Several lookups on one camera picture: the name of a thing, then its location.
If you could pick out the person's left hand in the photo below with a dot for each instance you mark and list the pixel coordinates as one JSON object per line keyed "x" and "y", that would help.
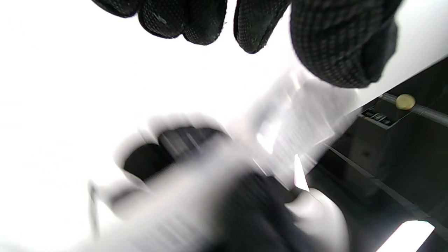
{"x": 343, "y": 45}

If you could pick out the person's right hand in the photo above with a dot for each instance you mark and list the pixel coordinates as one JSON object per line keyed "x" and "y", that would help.
{"x": 248, "y": 217}

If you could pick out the silver toothpaste tube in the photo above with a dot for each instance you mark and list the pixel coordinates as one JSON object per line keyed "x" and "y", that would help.
{"x": 308, "y": 115}

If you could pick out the black toothbrush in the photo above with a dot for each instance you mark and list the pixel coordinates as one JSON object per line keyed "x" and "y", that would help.
{"x": 93, "y": 210}

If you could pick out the white backdrop panel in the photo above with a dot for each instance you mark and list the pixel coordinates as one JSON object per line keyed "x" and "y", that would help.
{"x": 420, "y": 28}

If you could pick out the dark exit sign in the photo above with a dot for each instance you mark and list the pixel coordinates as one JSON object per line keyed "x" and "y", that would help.
{"x": 379, "y": 115}

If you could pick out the yellow round knob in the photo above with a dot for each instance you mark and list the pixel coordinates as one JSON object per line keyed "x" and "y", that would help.
{"x": 405, "y": 101}

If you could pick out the grey metal pipe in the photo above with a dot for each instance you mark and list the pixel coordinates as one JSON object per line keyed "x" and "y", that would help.
{"x": 430, "y": 113}

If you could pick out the white ceiling light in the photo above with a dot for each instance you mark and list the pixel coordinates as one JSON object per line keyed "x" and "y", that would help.
{"x": 406, "y": 238}

